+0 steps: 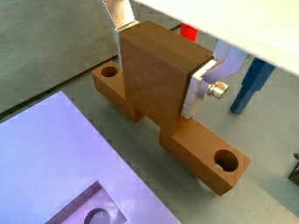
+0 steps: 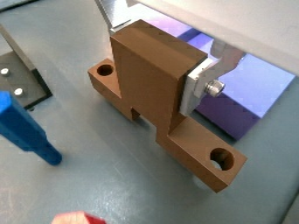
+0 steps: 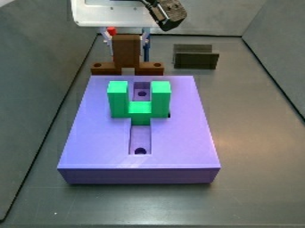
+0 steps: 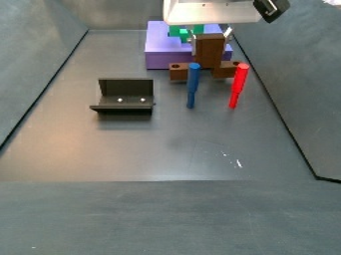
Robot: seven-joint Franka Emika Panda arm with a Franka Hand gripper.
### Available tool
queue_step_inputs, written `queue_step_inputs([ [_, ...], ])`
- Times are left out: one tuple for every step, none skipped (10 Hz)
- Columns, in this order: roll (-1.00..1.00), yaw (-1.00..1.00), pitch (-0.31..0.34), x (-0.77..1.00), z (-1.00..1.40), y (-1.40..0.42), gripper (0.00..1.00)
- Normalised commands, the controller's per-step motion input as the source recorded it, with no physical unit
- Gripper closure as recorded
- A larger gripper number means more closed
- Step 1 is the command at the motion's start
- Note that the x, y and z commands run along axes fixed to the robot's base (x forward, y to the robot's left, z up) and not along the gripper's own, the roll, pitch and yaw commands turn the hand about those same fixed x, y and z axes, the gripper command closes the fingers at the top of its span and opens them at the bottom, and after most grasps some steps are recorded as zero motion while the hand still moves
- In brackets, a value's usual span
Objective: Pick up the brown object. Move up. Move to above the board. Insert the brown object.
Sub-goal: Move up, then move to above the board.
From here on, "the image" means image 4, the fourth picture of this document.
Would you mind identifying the red hexagonal peg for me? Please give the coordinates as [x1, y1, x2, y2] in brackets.
[228, 63, 249, 109]

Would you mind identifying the dark grey angle bracket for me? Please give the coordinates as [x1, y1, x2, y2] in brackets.
[89, 78, 155, 113]

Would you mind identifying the green U-shaped block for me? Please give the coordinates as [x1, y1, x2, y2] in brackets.
[168, 24, 203, 43]

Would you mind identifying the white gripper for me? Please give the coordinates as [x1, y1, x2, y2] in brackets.
[163, 0, 261, 45]

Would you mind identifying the brown T-shaped block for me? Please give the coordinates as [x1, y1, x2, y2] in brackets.
[170, 33, 239, 81]

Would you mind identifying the blue hexagonal peg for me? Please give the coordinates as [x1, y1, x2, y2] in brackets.
[186, 63, 200, 109]

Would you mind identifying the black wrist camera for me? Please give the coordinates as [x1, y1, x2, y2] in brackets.
[253, 0, 290, 23]

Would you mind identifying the purple base board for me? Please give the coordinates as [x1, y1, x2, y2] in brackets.
[144, 21, 233, 70]

